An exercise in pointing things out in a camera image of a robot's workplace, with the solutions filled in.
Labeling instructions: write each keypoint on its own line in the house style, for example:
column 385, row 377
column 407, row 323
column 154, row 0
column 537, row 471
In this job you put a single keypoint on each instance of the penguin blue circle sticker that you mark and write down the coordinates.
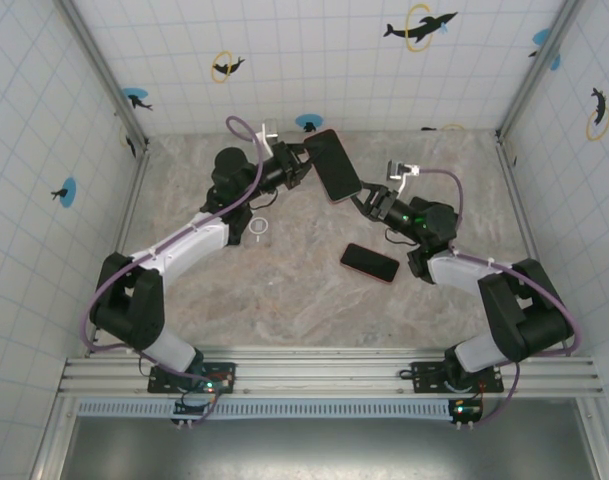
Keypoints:
column 309, row 120

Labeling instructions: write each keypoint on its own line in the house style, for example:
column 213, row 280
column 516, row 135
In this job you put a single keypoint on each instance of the seal blue circle sticker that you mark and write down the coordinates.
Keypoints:
column 66, row 192

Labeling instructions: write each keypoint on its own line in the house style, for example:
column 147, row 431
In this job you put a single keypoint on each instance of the aluminium extrusion mounting rail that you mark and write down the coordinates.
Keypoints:
column 324, row 372

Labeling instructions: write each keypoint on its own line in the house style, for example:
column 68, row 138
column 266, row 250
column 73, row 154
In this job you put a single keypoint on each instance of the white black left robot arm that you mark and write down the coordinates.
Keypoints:
column 144, row 320

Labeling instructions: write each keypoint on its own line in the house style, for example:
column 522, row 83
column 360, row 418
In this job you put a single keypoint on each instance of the aluminium corner post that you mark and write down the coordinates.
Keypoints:
column 525, row 90
column 104, row 70

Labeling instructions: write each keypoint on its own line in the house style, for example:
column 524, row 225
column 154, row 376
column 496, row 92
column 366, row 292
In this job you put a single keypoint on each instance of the aluminium side rail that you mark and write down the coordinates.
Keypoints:
column 518, row 200
column 134, row 195

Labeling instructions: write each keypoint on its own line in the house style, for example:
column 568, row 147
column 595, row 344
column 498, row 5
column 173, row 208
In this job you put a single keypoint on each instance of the small black controller board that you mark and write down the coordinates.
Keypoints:
column 186, row 409
column 466, row 411

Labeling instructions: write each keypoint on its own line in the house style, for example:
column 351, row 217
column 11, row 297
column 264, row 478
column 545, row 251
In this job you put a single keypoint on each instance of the salmon red phone case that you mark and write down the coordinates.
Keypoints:
column 366, row 274

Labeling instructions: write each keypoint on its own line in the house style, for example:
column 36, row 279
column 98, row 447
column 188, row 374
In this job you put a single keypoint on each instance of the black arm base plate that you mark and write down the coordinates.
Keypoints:
column 156, row 384
column 424, row 384

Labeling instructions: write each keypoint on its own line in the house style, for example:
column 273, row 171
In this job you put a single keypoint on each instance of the grey metal panel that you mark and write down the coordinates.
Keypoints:
column 334, row 450

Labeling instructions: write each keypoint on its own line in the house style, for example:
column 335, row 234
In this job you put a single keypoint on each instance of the shark blue circle sticker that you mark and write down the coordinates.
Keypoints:
column 136, row 97

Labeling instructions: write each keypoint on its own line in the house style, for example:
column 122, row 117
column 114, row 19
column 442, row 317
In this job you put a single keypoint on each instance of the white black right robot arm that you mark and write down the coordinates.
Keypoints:
column 534, row 330

